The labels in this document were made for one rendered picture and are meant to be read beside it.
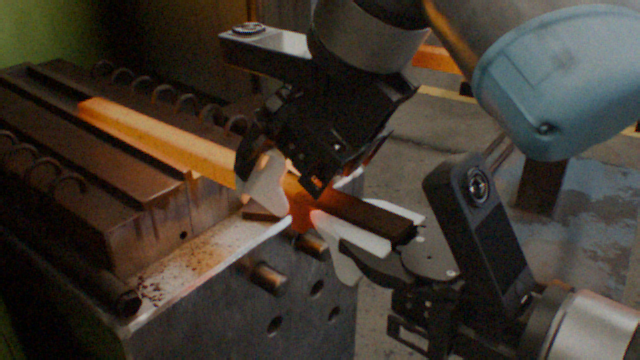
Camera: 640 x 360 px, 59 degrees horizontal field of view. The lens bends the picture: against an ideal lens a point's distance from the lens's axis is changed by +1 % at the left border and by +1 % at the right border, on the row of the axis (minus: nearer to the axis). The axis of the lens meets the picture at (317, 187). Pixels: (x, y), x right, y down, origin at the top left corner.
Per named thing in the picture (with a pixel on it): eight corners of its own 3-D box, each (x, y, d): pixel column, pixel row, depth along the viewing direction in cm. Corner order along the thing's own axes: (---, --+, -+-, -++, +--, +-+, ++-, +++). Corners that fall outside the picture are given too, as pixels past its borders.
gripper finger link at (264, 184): (255, 250, 51) (299, 188, 45) (214, 203, 52) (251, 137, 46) (277, 235, 53) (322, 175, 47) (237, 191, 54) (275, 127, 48)
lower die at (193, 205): (258, 196, 69) (254, 135, 64) (117, 284, 56) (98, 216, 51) (72, 103, 91) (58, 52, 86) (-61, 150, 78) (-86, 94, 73)
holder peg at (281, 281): (292, 290, 63) (292, 272, 62) (276, 303, 62) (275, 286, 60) (266, 274, 66) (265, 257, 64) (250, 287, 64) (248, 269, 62)
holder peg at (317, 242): (334, 256, 68) (334, 239, 67) (320, 267, 67) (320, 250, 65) (308, 242, 71) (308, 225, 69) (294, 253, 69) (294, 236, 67)
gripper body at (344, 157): (310, 208, 45) (378, 108, 36) (240, 133, 46) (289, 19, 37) (365, 168, 49) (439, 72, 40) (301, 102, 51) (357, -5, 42)
